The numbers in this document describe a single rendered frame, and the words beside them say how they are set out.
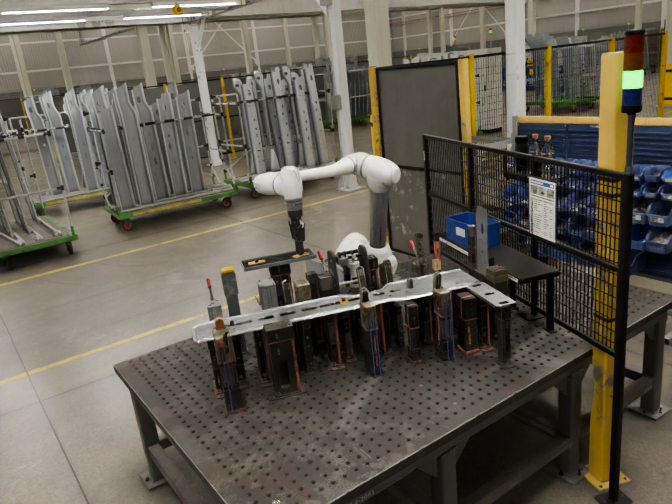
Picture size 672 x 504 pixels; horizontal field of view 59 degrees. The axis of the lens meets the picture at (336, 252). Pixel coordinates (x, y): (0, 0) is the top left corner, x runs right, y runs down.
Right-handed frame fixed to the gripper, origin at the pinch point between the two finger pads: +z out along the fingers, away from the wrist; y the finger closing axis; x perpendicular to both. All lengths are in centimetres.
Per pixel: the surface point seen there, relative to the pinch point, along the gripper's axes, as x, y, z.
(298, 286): -13.1, 17.2, 12.8
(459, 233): 91, 23, 11
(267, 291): -27.4, 12.5, 12.2
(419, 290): 33, 52, 20
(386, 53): 545, -577, -93
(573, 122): 262, -22, -26
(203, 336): -64, 19, 20
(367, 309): -2, 56, 17
